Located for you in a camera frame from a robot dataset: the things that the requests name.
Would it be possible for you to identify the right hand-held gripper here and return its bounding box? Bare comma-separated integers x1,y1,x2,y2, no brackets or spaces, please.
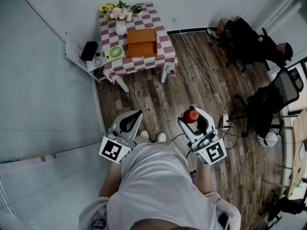
177,107,227,165

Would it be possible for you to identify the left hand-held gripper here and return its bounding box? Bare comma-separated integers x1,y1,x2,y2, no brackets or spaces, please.
98,109,144,164

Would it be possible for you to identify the red apple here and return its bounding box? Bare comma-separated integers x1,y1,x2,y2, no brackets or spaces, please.
183,105,200,124

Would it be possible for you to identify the orange wooden box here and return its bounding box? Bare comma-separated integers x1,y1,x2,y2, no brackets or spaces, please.
126,28,158,58

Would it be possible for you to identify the person's left forearm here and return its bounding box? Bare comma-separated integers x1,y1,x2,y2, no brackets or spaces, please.
99,161,126,198

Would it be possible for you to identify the person's right forearm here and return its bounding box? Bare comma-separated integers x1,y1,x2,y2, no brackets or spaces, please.
192,161,217,196

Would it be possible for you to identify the black device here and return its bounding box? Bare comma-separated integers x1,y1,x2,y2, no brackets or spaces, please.
80,41,99,62

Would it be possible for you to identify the white power strip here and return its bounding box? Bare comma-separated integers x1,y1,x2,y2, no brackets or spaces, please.
220,113,230,132

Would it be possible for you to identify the white helmet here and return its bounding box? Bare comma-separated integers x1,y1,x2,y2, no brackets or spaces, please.
255,130,279,148

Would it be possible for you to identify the green desk fan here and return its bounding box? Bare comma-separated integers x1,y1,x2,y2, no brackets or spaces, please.
103,45,127,63

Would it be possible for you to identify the black mesh office chair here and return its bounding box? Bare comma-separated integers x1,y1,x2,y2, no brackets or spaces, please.
233,67,304,139

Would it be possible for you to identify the person's grey t-shirt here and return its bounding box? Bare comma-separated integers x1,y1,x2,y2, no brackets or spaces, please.
78,140,242,230

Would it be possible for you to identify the black swivel chair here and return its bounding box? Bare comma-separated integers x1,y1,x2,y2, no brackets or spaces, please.
219,27,276,73

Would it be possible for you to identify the white side shelf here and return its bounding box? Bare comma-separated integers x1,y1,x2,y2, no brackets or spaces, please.
64,31,106,84

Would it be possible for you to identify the table with checkered tablecloth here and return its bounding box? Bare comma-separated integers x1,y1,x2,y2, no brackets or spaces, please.
99,3,179,93

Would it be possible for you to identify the light wooden desk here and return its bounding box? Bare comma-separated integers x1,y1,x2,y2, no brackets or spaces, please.
279,107,307,197

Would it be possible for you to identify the pink and white flower bouquet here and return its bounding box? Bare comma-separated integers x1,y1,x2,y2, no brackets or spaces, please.
103,0,134,23

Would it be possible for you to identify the small purple flower pot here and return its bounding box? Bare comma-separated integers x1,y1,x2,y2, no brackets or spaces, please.
131,3,145,18

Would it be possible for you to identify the sunflower bunch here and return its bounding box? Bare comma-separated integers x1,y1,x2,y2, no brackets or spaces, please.
99,3,116,16

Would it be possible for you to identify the black cables bundle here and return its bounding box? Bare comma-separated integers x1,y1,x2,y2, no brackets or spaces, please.
217,115,240,150

